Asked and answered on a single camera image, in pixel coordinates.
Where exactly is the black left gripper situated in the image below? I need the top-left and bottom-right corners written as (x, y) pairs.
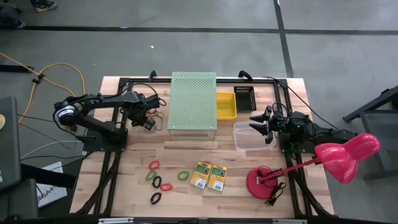
top-left (130, 93), bottom-right (167, 126)

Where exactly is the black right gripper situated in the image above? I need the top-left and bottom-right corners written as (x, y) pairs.
top-left (248, 104), bottom-right (293, 137)

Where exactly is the orange rubber band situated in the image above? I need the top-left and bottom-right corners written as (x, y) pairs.
top-left (147, 108), bottom-right (165, 119)

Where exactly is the Crayola crayon box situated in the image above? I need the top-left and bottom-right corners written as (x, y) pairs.
top-left (207, 164), bottom-right (228, 192)
top-left (189, 161), bottom-right (213, 190)

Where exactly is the pink desk lamp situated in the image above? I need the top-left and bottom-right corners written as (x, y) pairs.
top-left (245, 133), bottom-right (382, 200)

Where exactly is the clear plastic container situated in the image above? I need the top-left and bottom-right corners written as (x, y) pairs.
top-left (233, 120), bottom-right (277, 152)

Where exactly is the black mesh basket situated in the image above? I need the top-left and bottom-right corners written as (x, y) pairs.
top-left (233, 86), bottom-right (257, 113)

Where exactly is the yellow plastic basket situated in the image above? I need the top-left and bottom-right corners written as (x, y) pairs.
top-left (216, 91), bottom-right (238, 121)

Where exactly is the green perforated metal shelf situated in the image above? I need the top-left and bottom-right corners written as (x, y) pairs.
top-left (167, 72), bottom-right (218, 141)

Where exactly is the black side table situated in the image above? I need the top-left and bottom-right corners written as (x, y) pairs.
top-left (343, 85), bottom-right (398, 181)

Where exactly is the white printed sheet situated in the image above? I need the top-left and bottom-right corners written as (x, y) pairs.
top-left (36, 161), bottom-right (68, 208)

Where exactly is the black floor bar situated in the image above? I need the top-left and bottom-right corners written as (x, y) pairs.
top-left (0, 64), bottom-right (35, 74)

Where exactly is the person's shoe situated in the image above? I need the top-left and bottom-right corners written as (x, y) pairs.
top-left (0, 12), bottom-right (25, 29)
top-left (30, 0), bottom-right (58, 12)

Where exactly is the dark grey equipment case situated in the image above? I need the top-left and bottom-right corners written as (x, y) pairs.
top-left (0, 96), bottom-right (22, 191)

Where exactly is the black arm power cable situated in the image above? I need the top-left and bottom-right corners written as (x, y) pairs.
top-left (263, 76), bottom-right (340, 130)

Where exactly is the black aluminium table frame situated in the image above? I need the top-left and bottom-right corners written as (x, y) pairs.
top-left (74, 77), bottom-right (335, 218)

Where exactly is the black lamp cord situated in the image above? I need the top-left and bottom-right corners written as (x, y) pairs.
top-left (256, 165), bottom-right (287, 207)

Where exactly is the white floor cable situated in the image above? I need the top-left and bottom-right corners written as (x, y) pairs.
top-left (20, 140), bottom-right (83, 159)

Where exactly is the yellow extension cable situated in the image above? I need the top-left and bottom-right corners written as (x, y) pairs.
top-left (0, 52), bottom-right (86, 125)

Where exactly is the silver metal bracket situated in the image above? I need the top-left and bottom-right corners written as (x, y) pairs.
top-left (272, 218), bottom-right (308, 224)
top-left (98, 217), bottom-right (134, 224)

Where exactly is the black floor cable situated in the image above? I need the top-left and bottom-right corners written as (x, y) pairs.
top-left (17, 113), bottom-right (85, 150)

